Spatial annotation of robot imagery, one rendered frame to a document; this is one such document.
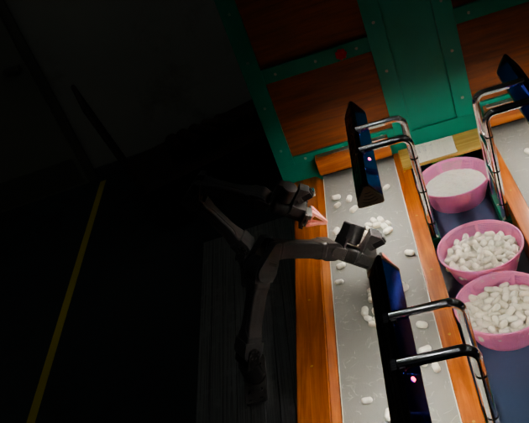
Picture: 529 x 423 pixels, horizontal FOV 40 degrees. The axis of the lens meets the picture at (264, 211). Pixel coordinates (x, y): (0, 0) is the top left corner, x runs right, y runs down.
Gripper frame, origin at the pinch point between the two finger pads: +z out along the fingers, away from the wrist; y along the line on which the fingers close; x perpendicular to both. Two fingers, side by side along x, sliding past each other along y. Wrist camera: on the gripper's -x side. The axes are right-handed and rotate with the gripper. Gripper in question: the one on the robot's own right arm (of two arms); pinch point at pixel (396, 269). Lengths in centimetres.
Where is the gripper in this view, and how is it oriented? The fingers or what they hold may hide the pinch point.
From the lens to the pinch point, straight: 239.9
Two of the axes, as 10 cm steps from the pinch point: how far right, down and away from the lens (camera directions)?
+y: 0.3, -5.3, 8.5
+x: -3.6, 7.8, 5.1
